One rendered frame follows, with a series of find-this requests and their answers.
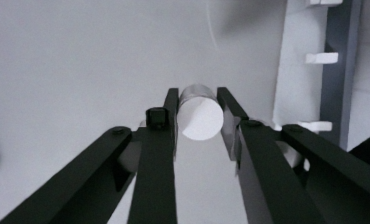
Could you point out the white cylinder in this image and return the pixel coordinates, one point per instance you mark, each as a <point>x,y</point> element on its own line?
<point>199,115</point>

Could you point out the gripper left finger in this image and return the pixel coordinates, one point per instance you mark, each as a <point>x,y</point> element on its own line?
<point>84,190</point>

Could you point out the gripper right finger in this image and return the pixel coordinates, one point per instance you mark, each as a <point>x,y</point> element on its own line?
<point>271,188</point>

